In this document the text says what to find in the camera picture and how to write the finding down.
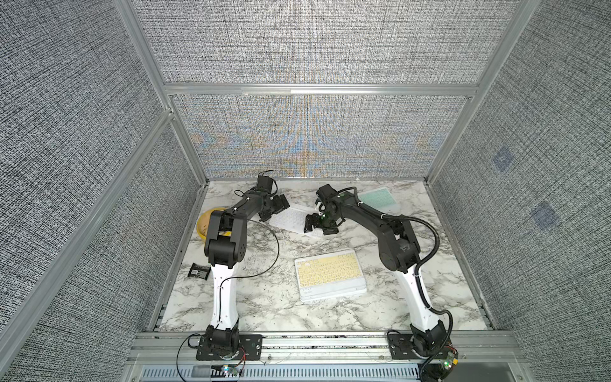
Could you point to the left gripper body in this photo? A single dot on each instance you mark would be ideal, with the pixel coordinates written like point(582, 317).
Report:
point(276, 207)

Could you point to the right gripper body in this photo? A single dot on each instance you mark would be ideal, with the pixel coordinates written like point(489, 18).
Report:
point(322, 221)

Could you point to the white keyboard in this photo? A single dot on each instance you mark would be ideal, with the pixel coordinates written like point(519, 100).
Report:
point(293, 219)

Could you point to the yellow keyboard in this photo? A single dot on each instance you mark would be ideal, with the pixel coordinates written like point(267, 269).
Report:
point(328, 268)

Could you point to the green keyboard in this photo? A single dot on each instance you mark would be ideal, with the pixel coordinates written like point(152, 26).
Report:
point(382, 200)
point(337, 289)

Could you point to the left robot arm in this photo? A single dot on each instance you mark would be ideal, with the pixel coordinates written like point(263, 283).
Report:
point(225, 247)

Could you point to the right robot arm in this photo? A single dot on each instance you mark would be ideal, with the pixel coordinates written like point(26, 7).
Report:
point(399, 251)

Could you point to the yellow bamboo steamer basket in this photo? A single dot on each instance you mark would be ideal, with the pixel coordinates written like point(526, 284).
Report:
point(203, 222)

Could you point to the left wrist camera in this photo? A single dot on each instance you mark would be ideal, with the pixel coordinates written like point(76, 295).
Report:
point(266, 184)

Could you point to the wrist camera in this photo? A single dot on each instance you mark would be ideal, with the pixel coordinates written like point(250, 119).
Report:
point(266, 184)
point(325, 195)

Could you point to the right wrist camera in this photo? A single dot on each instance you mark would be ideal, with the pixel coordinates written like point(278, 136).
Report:
point(325, 195)

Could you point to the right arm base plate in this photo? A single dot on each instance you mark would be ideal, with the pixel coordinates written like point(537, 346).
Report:
point(408, 346)

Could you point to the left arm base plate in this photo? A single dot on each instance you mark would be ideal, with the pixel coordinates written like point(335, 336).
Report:
point(230, 347)

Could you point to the aluminium front rail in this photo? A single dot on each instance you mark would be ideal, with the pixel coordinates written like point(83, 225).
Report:
point(326, 347)

